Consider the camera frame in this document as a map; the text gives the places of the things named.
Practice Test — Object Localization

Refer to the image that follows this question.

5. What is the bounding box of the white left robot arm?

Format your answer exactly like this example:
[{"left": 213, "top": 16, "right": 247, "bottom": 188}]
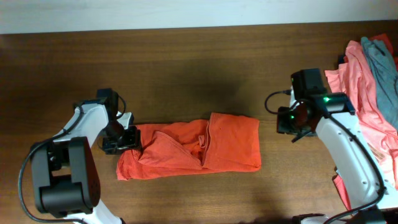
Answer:
[{"left": 26, "top": 88, "right": 142, "bottom": 223}]

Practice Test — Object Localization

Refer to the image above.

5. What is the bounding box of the orange printed t-shirt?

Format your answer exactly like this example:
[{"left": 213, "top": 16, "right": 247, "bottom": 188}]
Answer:
[{"left": 116, "top": 113, "right": 262, "bottom": 180}]

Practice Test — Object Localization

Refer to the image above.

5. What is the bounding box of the grey t-shirt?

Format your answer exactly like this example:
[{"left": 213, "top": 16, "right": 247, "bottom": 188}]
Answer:
[{"left": 361, "top": 37, "right": 397, "bottom": 129}]

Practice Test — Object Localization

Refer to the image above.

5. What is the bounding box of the red garment in pile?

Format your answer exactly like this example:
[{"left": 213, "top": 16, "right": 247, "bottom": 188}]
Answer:
[{"left": 370, "top": 34, "right": 397, "bottom": 67}]

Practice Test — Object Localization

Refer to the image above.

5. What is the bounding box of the pink t-shirt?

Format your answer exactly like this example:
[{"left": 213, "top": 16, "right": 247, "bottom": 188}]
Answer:
[{"left": 325, "top": 40, "right": 397, "bottom": 189}]

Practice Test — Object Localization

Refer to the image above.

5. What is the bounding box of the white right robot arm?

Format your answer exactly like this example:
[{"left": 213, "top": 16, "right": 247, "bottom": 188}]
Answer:
[{"left": 277, "top": 69, "right": 397, "bottom": 223}]

